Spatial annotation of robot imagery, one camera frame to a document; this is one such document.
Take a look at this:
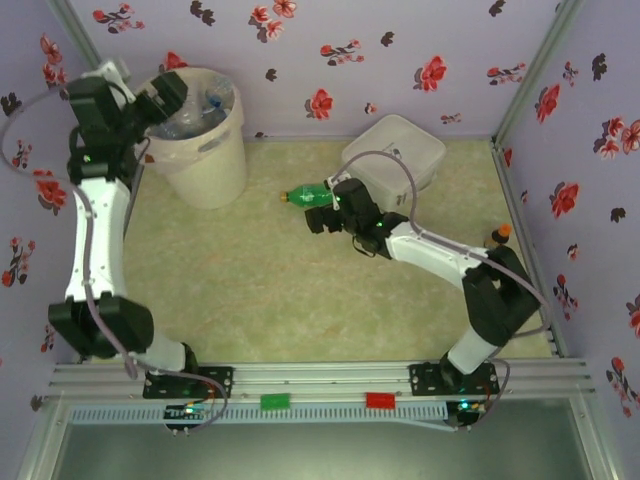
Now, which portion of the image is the cream plastic bin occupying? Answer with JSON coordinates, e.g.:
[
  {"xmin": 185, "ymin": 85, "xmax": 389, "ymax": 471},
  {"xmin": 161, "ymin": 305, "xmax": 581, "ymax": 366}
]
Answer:
[{"xmin": 132, "ymin": 67, "xmax": 250, "ymax": 210}]

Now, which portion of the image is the white square lidded container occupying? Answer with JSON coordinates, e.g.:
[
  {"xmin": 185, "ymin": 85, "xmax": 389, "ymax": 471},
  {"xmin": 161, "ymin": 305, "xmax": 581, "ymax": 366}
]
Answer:
[{"xmin": 341, "ymin": 114, "xmax": 448, "ymax": 209}]

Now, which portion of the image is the brown bottle orange cap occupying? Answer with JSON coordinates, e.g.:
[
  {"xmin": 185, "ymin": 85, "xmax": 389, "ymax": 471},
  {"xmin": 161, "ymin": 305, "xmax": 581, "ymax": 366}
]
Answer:
[{"xmin": 482, "ymin": 223, "xmax": 513, "ymax": 250}]

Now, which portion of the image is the lilac right arm cable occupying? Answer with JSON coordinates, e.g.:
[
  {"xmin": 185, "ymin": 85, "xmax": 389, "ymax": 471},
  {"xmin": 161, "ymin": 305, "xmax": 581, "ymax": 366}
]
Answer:
[{"xmin": 337, "ymin": 152, "xmax": 551, "ymax": 434}]

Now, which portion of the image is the clear bottle blue label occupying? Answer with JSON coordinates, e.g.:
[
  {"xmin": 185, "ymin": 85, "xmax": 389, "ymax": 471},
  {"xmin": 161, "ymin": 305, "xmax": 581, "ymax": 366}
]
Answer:
[{"xmin": 203, "ymin": 74, "xmax": 236, "ymax": 121}]

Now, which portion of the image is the black controller board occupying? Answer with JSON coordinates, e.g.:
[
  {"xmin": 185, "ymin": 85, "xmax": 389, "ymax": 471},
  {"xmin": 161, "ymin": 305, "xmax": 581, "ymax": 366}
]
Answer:
[
  {"xmin": 448, "ymin": 398, "xmax": 489, "ymax": 432},
  {"xmin": 163, "ymin": 402, "xmax": 210, "ymax": 434}
]

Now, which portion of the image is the aluminium mounting rail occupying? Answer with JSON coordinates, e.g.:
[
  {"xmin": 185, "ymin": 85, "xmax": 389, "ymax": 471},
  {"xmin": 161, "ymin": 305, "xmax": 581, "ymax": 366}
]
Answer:
[{"xmin": 49, "ymin": 363, "xmax": 594, "ymax": 401}]

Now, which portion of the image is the aluminium frame post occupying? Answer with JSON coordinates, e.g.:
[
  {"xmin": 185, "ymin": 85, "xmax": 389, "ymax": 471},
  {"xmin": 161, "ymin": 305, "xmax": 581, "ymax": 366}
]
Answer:
[
  {"xmin": 47, "ymin": 0, "xmax": 109, "ymax": 71},
  {"xmin": 492, "ymin": 0, "xmax": 587, "ymax": 151}
]

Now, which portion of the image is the white slotted cable duct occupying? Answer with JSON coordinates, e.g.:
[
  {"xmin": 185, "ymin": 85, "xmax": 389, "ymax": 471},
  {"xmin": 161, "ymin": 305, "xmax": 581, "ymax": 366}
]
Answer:
[{"xmin": 67, "ymin": 403, "xmax": 449, "ymax": 427}]

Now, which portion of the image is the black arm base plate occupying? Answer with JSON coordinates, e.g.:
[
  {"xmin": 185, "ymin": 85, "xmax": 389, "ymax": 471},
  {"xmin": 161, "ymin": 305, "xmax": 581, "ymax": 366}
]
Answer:
[
  {"xmin": 408, "ymin": 363, "xmax": 501, "ymax": 399},
  {"xmin": 143, "ymin": 366, "xmax": 235, "ymax": 400}
]

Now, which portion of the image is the aluminium frame leg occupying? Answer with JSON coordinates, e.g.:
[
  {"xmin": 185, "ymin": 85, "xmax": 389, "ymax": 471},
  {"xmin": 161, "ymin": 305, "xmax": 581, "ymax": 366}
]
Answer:
[
  {"xmin": 569, "ymin": 399, "xmax": 624, "ymax": 480},
  {"xmin": 14, "ymin": 399, "xmax": 69, "ymax": 480}
]

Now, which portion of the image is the green bottle orange cap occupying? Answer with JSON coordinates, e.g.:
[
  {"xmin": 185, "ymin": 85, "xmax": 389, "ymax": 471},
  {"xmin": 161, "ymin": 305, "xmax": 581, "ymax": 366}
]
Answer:
[{"xmin": 278, "ymin": 182, "xmax": 335, "ymax": 209}]

